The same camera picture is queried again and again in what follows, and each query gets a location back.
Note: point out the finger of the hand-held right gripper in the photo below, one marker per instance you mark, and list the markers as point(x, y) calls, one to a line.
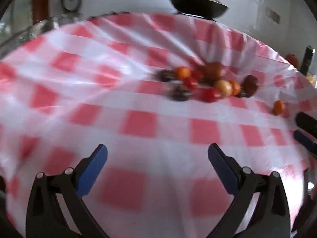
point(303, 138)
point(305, 122)

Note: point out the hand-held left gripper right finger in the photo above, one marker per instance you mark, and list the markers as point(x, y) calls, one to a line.
point(223, 171)

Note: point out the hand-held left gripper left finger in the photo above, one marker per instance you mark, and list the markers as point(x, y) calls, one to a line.
point(92, 168)

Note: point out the orange mandarin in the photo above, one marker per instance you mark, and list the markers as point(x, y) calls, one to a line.
point(279, 107)
point(235, 88)

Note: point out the dark red apple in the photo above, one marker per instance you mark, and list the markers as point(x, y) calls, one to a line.
point(250, 85)

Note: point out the dark brown water chestnut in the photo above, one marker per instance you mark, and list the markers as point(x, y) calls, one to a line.
point(241, 94)
point(166, 75)
point(180, 93)

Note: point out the red tomato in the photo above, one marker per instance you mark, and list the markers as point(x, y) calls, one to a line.
point(210, 94)
point(190, 82)

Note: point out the red-brown apple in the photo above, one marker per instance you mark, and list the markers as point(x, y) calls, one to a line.
point(211, 70)

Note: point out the dark bottle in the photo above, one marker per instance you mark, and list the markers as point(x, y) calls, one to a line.
point(307, 59)

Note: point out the red round object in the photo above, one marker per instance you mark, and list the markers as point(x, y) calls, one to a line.
point(291, 60)

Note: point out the red white checked tablecloth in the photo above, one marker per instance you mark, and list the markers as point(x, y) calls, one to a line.
point(148, 54)

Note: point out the black frying pan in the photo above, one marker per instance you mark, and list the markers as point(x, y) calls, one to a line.
point(198, 3)

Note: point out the beige wall socket plate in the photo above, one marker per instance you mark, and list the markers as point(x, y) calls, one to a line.
point(273, 16)

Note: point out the brown wooden post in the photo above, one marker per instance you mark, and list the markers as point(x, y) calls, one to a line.
point(40, 0)

